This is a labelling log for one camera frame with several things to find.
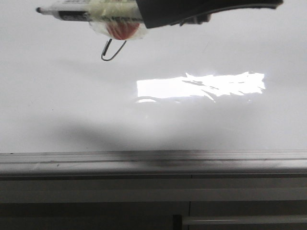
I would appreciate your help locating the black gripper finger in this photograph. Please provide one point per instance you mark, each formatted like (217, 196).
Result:
(158, 13)

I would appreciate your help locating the black white whiteboard marker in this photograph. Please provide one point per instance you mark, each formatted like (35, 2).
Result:
(94, 11)

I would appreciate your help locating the red round magnet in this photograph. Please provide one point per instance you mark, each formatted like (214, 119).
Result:
(122, 30)

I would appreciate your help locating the white whiteboard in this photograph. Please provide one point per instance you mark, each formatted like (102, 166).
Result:
(225, 96)

